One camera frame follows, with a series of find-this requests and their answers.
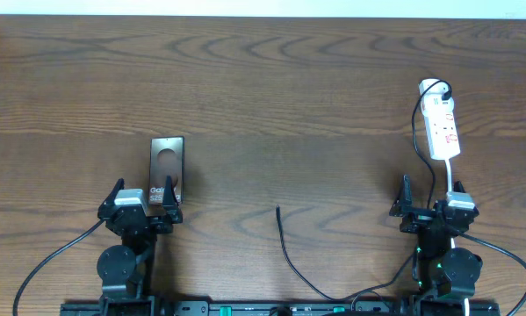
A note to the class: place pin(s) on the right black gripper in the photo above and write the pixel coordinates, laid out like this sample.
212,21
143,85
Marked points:
403,206

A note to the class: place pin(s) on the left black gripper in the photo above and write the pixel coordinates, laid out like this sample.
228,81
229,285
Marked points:
171,215

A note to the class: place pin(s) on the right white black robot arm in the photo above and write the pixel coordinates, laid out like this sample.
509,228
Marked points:
445,273

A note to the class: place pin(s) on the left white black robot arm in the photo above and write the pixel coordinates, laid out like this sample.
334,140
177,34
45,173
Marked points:
126,269

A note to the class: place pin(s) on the white power strip red switches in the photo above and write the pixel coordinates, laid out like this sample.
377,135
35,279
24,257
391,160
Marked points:
437,106

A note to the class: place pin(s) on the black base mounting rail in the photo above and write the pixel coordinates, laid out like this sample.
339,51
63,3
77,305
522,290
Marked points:
203,308

